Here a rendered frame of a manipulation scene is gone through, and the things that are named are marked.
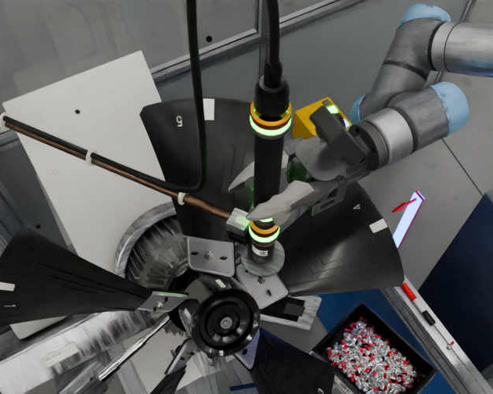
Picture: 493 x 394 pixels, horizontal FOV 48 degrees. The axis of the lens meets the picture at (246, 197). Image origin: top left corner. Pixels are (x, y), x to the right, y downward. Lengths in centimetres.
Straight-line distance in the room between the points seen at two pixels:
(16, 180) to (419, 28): 113
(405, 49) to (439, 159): 181
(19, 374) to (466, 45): 89
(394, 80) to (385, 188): 166
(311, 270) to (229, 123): 31
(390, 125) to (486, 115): 219
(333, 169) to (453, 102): 21
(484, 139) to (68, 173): 217
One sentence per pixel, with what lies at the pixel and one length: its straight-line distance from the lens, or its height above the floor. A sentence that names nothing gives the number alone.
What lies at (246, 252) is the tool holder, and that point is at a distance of 87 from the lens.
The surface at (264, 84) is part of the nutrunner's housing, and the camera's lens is 56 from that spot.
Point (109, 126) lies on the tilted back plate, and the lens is 107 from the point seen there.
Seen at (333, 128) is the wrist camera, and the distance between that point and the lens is 67.
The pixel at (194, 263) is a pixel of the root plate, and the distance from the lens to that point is 96.
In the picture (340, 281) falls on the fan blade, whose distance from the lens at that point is 101.
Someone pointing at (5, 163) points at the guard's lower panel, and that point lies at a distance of 158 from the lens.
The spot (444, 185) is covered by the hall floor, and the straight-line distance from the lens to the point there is 264.
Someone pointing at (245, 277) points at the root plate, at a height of 118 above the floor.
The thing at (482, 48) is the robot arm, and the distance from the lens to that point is 87.
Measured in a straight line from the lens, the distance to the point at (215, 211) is 83.
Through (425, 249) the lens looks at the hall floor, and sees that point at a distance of 245.
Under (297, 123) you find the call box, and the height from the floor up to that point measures 105.
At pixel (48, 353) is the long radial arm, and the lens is 106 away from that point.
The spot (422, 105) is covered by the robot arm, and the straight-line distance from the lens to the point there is 82.
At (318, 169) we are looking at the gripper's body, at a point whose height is 149.
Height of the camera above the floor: 209
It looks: 58 degrees down
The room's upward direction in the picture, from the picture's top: straight up
